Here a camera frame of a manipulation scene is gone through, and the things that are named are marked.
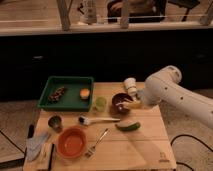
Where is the white ribbed cup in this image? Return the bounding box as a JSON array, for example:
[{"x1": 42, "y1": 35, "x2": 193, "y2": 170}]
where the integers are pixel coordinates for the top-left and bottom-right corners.
[{"x1": 124, "y1": 78, "x2": 137, "y2": 97}]

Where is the silver fork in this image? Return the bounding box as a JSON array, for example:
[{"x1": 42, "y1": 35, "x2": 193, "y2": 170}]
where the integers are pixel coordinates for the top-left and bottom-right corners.
[{"x1": 85, "y1": 128, "x2": 109, "y2": 158}]

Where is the orange toy fruit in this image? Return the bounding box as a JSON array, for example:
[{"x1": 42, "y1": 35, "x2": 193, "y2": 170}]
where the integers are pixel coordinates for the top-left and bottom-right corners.
[{"x1": 80, "y1": 88, "x2": 90, "y2": 99}]

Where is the person in background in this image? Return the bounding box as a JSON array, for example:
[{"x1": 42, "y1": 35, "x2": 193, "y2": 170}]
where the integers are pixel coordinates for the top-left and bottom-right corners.
[{"x1": 107, "y1": 0, "x2": 167, "y2": 23}]

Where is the orange bowl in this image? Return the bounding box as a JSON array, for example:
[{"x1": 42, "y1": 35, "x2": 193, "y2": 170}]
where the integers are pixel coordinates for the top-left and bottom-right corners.
[{"x1": 56, "y1": 127, "x2": 86, "y2": 159}]

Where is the black cable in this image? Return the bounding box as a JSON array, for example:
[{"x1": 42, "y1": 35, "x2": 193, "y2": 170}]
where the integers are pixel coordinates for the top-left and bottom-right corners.
[{"x1": 170, "y1": 133, "x2": 213, "y2": 171}]

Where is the grey cloth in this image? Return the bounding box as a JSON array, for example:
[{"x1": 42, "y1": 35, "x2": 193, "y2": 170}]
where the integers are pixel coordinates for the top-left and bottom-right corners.
[{"x1": 26, "y1": 132, "x2": 50, "y2": 162}]

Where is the green cucumber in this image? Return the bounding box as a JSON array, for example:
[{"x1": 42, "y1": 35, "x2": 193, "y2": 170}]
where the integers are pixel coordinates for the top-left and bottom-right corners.
[{"x1": 115, "y1": 122, "x2": 141, "y2": 132}]

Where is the black marker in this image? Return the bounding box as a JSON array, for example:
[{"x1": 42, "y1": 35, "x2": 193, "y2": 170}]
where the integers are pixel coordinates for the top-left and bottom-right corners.
[{"x1": 27, "y1": 125, "x2": 34, "y2": 138}]

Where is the green plastic tray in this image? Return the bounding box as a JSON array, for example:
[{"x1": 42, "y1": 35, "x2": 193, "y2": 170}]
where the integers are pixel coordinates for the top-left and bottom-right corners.
[{"x1": 38, "y1": 76, "x2": 94, "y2": 112}]

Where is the dark metal cup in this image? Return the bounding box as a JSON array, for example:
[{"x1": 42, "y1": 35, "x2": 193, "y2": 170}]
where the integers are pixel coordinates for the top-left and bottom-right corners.
[{"x1": 48, "y1": 115, "x2": 63, "y2": 133}]

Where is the wooden block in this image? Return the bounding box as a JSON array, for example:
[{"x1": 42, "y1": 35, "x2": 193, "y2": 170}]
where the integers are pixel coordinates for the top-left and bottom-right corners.
[{"x1": 36, "y1": 143, "x2": 54, "y2": 171}]

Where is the yellow banana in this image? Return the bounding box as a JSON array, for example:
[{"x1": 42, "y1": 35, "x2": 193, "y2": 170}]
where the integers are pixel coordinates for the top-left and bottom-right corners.
[{"x1": 116, "y1": 101, "x2": 143, "y2": 109}]

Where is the light green cup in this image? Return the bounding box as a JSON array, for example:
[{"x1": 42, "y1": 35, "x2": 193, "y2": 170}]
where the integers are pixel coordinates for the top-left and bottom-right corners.
[{"x1": 94, "y1": 97, "x2": 107, "y2": 112}]

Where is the dark purple bowl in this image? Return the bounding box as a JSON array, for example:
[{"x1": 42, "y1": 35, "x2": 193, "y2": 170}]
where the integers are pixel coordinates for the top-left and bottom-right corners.
[{"x1": 111, "y1": 93, "x2": 132, "y2": 115}]

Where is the dark grape bunch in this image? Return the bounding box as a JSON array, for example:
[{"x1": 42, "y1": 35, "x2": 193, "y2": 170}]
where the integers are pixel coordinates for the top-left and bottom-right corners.
[{"x1": 48, "y1": 87, "x2": 66, "y2": 103}]

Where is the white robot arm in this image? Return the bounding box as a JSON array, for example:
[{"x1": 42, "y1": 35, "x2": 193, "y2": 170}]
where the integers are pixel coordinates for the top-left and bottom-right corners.
[{"x1": 138, "y1": 65, "x2": 213, "y2": 129}]

